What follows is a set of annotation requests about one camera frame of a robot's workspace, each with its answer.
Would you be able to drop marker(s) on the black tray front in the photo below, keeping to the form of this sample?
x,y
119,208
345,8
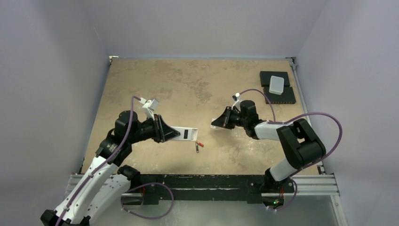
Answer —
x,y
287,97

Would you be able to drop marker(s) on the white remote control red face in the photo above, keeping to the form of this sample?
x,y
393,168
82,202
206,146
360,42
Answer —
x,y
186,134

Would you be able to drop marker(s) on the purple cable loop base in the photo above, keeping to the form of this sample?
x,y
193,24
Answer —
x,y
152,200
279,203

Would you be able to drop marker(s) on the aluminium frame rail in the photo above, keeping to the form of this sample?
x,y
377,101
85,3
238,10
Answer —
x,y
191,93

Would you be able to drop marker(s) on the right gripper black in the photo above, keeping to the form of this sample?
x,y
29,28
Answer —
x,y
230,117

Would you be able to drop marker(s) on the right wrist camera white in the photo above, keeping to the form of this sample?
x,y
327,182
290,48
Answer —
x,y
236,100

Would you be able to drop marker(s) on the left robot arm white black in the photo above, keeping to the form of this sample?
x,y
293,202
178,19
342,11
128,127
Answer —
x,y
107,179

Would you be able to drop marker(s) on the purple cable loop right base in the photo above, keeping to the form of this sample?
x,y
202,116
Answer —
x,y
279,203

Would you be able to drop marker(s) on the white plastic box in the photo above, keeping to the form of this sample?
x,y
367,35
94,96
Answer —
x,y
276,85

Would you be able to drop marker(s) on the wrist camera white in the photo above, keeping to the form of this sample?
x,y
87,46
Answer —
x,y
236,100
149,106

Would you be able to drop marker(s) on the black AAA battery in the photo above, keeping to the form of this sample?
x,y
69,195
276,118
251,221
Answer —
x,y
197,148

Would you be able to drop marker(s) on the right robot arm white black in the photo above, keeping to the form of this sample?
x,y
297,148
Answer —
x,y
300,144

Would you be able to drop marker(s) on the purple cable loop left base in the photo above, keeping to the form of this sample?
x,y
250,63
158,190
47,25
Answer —
x,y
152,200

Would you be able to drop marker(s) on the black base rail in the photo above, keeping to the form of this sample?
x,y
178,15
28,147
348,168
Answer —
x,y
244,188

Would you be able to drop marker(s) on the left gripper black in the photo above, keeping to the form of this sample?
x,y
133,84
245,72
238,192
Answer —
x,y
162,132

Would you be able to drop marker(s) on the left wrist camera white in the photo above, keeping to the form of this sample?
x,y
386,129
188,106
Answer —
x,y
149,106

